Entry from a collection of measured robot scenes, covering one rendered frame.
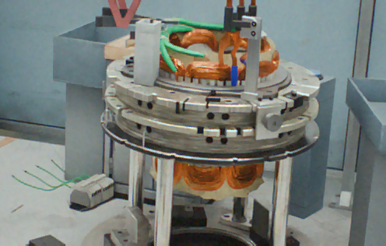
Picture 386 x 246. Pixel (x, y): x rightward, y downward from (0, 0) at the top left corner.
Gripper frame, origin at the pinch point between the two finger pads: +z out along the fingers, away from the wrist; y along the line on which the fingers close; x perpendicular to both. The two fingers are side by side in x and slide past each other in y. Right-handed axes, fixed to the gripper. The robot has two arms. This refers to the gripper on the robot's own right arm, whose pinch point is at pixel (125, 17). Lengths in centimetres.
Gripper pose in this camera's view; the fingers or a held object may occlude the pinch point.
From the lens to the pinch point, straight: 145.5
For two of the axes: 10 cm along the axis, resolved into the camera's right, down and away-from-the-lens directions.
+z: -1.0, 9.4, 3.2
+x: 9.9, 1.1, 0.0
